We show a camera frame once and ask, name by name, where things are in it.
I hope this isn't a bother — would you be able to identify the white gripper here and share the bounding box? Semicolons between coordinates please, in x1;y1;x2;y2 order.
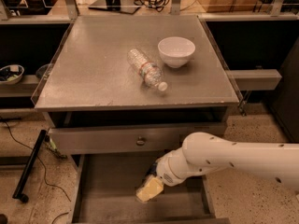
135;156;183;203

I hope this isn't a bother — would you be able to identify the blue silver redbull can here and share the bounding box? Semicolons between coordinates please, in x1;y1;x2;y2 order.
145;161;159;183

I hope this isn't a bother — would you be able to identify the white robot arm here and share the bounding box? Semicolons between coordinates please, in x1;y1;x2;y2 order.
135;132;299;203

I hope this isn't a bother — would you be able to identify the brass drawer knob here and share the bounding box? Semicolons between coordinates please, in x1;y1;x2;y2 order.
136;136;146;146

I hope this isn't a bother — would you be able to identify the grey top drawer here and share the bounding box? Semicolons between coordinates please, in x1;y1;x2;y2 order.
49;122;227;155

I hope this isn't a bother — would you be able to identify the open grey middle drawer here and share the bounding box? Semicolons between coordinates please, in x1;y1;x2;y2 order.
67;152;231;224

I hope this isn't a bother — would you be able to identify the grey wooden drawer cabinet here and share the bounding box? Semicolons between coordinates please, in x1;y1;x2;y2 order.
35;16;239;165

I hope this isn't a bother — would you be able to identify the clear plastic water bottle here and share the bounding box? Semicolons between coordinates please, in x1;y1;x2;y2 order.
127;49;168;91

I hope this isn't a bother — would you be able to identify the black bar on floor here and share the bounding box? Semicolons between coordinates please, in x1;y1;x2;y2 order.
12;130;46;203

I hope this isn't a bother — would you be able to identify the white ceramic bowl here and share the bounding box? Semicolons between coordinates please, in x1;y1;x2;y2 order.
158;36;195;68

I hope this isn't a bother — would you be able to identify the small bowl with items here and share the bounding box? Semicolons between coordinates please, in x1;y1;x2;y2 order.
0;64;24;85

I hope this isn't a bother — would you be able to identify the black monitor stand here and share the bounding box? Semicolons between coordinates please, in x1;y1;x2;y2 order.
88;0;140;15

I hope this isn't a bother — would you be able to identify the black floor cable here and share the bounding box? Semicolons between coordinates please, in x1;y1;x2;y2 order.
0;117;73;224

